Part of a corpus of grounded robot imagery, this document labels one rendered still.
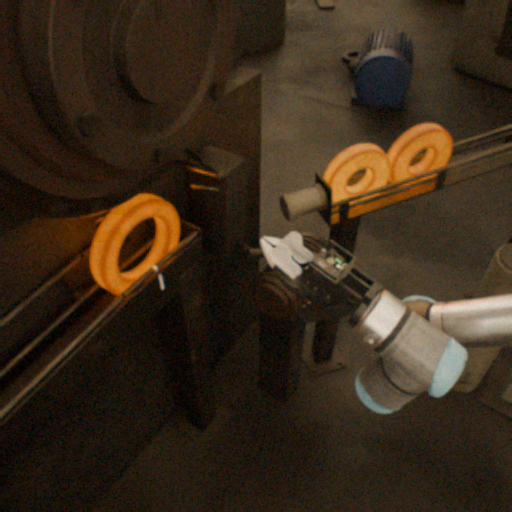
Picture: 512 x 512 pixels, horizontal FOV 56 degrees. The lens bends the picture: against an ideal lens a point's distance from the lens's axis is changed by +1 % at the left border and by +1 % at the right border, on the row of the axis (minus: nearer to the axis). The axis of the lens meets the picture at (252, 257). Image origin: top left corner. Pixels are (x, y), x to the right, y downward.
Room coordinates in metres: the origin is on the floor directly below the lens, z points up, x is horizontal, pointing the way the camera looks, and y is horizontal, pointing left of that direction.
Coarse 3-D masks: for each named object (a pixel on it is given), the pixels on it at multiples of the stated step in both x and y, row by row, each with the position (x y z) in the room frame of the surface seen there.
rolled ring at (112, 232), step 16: (128, 208) 0.59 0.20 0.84; (144, 208) 0.61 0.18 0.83; (160, 208) 0.64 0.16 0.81; (112, 224) 0.57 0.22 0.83; (128, 224) 0.58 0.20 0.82; (160, 224) 0.65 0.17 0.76; (176, 224) 0.66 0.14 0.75; (96, 240) 0.55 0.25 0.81; (112, 240) 0.55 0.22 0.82; (160, 240) 0.65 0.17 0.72; (176, 240) 0.66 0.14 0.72; (96, 256) 0.54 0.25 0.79; (112, 256) 0.54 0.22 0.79; (160, 256) 0.63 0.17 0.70; (96, 272) 0.53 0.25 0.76; (112, 272) 0.54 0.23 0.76; (128, 272) 0.59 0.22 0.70; (144, 272) 0.60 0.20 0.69; (112, 288) 0.53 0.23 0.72
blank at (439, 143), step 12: (408, 132) 0.92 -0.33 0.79; (420, 132) 0.91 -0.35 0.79; (432, 132) 0.91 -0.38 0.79; (444, 132) 0.92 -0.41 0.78; (396, 144) 0.91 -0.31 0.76; (408, 144) 0.89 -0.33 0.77; (420, 144) 0.90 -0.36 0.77; (432, 144) 0.91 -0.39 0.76; (444, 144) 0.93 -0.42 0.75; (396, 156) 0.89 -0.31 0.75; (408, 156) 0.89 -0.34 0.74; (432, 156) 0.93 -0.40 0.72; (444, 156) 0.93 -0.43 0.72; (396, 168) 0.89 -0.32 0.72; (408, 168) 0.90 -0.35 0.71; (420, 168) 0.92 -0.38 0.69; (432, 168) 0.92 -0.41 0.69; (396, 180) 0.89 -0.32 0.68
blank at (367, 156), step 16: (368, 144) 0.88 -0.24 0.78; (336, 160) 0.86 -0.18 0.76; (352, 160) 0.85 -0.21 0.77; (368, 160) 0.86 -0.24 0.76; (384, 160) 0.87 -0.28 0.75; (336, 176) 0.83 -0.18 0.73; (368, 176) 0.88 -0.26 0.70; (384, 176) 0.88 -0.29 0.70; (336, 192) 0.84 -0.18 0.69; (352, 192) 0.86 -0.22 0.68; (352, 208) 0.85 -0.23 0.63
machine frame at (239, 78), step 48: (240, 48) 1.06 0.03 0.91; (240, 96) 0.96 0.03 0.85; (192, 144) 0.83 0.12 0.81; (240, 144) 0.96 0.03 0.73; (144, 192) 0.71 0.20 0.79; (0, 240) 0.49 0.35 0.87; (48, 240) 0.54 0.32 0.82; (144, 240) 0.69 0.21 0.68; (0, 288) 0.47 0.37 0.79; (240, 288) 0.95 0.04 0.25; (0, 336) 0.44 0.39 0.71; (48, 336) 0.49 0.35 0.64; (144, 336) 0.64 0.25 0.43; (240, 336) 0.94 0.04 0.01; (0, 384) 0.41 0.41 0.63; (96, 384) 0.53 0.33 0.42; (144, 384) 0.61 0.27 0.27; (48, 432) 0.42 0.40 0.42; (96, 432) 0.49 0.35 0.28; (144, 432) 0.58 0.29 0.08; (0, 480) 0.33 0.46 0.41; (48, 480) 0.38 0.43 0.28; (96, 480) 0.45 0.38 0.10
